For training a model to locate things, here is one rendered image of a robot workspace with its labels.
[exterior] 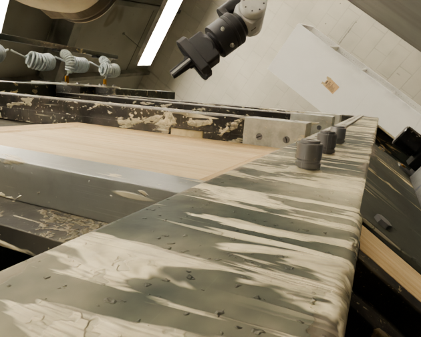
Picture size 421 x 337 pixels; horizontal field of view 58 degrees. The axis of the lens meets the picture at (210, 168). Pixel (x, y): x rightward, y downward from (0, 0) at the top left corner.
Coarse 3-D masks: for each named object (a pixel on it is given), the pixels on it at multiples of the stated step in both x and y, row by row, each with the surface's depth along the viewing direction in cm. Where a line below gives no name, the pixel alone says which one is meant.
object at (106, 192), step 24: (0, 168) 37; (24, 168) 36; (48, 168) 35; (72, 168) 35; (96, 168) 36; (120, 168) 36; (0, 192) 38; (24, 192) 37; (48, 192) 35; (72, 192) 34; (96, 192) 33; (120, 192) 32; (144, 192) 31; (168, 192) 30; (96, 216) 33; (120, 216) 32
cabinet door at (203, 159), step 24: (0, 144) 58; (24, 144) 59; (48, 144) 61; (72, 144) 63; (96, 144) 65; (120, 144) 67; (144, 144) 69; (168, 144) 71; (192, 144) 73; (216, 144) 74; (240, 144) 76; (144, 168) 48; (168, 168) 50; (192, 168) 51; (216, 168) 52
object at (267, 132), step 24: (0, 96) 105; (24, 96) 101; (48, 96) 104; (24, 120) 102; (48, 120) 99; (72, 120) 96; (96, 120) 93; (120, 120) 90; (144, 120) 87; (168, 120) 85; (192, 120) 82; (216, 120) 80; (240, 120) 78; (264, 120) 76; (288, 120) 76; (264, 144) 76; (288, 144) 75
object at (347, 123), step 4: (356, 116) 173; (360, 116) 177; (348, 120) 130; (352, 120) 132; (356, 120) 143; (336, 124) 103; (340, 124) 105; (344, 124) 106; (348, 124) 108; (328, 128) 86; (312, 136) 65; (316, 136) 66; (300, 140) 57; (296, 144) 55
